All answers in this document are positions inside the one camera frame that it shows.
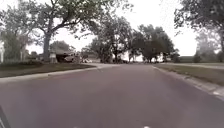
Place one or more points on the grey asphalt road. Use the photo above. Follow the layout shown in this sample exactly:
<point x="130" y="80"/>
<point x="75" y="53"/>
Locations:
<point x="106" y="96"/>

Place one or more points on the row of trees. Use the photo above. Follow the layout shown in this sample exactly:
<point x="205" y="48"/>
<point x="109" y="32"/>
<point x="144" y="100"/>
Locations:
<point x="150" y="46"/>

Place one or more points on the white vehicle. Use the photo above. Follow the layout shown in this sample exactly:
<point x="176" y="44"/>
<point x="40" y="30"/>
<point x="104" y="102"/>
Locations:
<point x="70" y="59"/>

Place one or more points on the building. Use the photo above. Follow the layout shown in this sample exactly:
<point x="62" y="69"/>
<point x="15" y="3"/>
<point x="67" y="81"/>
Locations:
<point x="61" y="54"/>

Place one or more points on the large tree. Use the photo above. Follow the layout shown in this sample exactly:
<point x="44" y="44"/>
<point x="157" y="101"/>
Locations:
<point x="46" y="46"/>
<point x="206" y="13"/>

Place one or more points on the grass verge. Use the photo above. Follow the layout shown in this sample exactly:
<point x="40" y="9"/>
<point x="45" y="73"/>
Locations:
<point x="200" y="73"/>
<point x="33" y="69"/>

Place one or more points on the pale concrete kerb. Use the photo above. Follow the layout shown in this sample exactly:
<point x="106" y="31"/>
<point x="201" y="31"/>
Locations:
<point x="206" y="86"/>
<point x="33" y="76"/>

